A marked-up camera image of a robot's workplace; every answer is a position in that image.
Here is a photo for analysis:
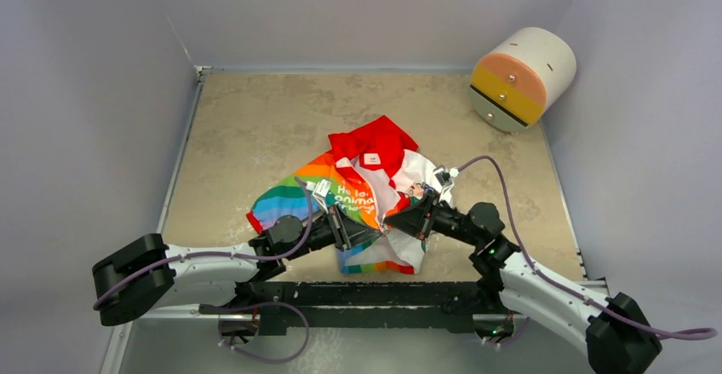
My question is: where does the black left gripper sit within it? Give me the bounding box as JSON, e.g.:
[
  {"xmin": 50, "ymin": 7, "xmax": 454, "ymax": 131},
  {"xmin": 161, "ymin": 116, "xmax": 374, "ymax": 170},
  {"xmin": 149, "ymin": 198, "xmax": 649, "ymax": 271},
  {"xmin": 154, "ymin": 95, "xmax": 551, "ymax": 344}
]
[{"xmin": 284, "ymin": 204, "xmax": 381, "ymax": 262}]

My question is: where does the rainbow red white kids jacket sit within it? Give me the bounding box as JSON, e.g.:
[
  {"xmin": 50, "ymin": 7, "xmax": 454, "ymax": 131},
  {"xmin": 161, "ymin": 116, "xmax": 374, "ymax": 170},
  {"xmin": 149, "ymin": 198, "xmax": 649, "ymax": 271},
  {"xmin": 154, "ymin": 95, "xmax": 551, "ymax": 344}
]
[{"xmin": 246, "ymin": 116, "xmax": 453, "ymax": 274}]

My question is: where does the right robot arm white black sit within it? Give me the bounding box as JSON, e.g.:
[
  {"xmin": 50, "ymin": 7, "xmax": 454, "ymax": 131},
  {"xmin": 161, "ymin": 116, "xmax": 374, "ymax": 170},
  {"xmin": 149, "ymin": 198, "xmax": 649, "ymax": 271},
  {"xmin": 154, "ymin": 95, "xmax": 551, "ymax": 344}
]
[{"xmin": 385, "ymin": 194, "xmax": 662, "ymax": 373}]

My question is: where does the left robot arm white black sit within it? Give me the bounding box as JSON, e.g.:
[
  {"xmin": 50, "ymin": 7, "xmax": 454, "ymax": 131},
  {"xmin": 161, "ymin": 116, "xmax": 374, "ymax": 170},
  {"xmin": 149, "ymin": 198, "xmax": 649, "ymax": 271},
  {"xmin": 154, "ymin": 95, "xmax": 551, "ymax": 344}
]
[{"xmin": 92, "ymin": 206, "xmax": 381, "ymax": 326}]

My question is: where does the round pastel drawer cabinet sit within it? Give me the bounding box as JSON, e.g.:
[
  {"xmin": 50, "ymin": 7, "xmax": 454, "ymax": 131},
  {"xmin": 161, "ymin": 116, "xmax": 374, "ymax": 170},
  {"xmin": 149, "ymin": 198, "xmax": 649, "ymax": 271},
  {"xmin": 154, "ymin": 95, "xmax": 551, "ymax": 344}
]
[{"xmin": 468, "ymin": 27, "xmax": 577, "ymax": 134}]

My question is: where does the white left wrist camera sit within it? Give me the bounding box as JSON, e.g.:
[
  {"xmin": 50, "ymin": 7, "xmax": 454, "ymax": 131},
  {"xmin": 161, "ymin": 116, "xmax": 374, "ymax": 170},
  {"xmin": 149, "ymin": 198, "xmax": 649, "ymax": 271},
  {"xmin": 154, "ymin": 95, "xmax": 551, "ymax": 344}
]
[{"xmin": 307, "ymin": 179, "xmax": 332, "ymax": 199}]

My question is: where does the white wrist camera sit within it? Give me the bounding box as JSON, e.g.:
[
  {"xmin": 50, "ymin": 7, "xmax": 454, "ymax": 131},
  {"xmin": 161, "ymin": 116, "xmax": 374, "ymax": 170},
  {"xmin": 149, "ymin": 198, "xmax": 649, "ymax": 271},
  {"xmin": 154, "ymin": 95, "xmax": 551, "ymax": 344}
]
[
  {"xmin": 433, "ymin": 166, "xmax": 459, "ymax": 193},
  {"xmin": 307, "ymin": 179, "xmax": 332, "ymax": 199}
]

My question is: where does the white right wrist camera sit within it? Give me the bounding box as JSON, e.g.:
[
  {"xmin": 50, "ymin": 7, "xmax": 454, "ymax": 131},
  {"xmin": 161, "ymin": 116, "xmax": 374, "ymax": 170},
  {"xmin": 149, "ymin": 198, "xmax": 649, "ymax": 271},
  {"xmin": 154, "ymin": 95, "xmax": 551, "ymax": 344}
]
[{"xmin": 433, "ymin": 166, "xmax": 459, "ymax": 193}]

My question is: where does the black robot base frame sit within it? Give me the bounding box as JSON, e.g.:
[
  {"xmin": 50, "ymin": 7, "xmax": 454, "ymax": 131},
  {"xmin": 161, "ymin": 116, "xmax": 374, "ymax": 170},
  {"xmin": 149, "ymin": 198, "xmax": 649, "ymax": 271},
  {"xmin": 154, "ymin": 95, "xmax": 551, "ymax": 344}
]
[{"xmin": 199, "ymin": 281, "xmax": 515, "ymax": 339}]

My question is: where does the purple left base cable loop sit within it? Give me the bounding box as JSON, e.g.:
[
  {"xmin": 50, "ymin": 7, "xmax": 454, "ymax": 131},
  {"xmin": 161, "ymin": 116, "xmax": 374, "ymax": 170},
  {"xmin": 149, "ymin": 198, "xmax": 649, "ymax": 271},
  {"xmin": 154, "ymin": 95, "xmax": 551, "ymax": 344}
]
[{"xmin": 216, "ymin": 296, "xmax": 313, "ymax": 365}]

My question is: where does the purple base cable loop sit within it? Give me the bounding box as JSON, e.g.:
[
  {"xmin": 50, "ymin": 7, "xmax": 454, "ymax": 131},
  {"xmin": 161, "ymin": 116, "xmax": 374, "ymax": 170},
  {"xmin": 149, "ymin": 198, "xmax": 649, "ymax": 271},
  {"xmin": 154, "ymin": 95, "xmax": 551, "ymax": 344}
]
[
  {"xmin": 482, "ymin": 312, "xmax": 535, "ymax": 350},
  {"xmin": 216, "ymin": 296, "xmax": 313, "ymax": 365}
]

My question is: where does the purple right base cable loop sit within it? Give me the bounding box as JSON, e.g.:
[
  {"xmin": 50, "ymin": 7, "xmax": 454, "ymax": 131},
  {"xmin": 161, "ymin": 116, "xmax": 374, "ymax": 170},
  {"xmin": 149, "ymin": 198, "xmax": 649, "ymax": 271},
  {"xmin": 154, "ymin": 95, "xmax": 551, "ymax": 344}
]
[{"xmin": 482, "ymin": 312, "xmax": 535, "ymax": 350}]

